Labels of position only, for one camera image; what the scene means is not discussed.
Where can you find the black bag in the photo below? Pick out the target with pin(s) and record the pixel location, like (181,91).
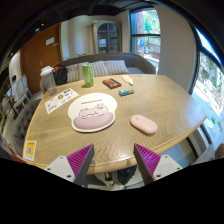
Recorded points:
(123,174)

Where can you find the white door sign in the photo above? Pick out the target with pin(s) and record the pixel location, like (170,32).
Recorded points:
(50,41)

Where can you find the white cartoon mouse pad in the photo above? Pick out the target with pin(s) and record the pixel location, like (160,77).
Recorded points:
(93,115)

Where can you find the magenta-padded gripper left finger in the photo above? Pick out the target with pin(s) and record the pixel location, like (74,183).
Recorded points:
(63,165)

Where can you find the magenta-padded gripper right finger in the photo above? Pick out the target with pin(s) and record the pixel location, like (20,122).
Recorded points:
(165,165)

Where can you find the arched glass cabinet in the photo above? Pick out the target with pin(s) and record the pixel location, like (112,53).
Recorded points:
(107,37)

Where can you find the white sticker sheet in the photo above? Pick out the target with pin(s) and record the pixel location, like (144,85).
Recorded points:
(61,100)

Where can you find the person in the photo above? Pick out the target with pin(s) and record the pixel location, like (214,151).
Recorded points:
(13,80)

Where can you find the black backpack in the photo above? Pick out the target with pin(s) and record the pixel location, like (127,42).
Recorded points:
(60,75)

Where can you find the large black-framed window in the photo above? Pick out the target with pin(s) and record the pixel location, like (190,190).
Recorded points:
(210,86)

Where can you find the striped cushion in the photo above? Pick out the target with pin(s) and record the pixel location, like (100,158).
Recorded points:
(116,66)
(72,73)
(99,69)

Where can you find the black box with orange print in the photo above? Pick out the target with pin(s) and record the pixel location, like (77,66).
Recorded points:
(111,83)

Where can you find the curved brown sofa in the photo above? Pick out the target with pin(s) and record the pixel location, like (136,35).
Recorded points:
(138,61)

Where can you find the cream white tube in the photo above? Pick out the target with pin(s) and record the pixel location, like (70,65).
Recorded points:
(127,79)

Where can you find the small teal pack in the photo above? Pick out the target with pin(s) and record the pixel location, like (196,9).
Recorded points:
(126,92)

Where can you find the pink computer mouse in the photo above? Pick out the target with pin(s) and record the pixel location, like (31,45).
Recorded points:
(143,124)

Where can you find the yellow square sticker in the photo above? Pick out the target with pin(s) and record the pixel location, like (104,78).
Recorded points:
(29,150)

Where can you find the grey tufted chair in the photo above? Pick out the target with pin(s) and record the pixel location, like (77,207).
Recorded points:
(23,123)

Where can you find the green drink can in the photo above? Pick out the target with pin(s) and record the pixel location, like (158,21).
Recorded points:
(88,76)

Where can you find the white chair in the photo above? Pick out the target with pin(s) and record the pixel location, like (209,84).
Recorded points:
(20,90)

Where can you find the wooden door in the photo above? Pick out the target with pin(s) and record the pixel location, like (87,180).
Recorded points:
(38,56)

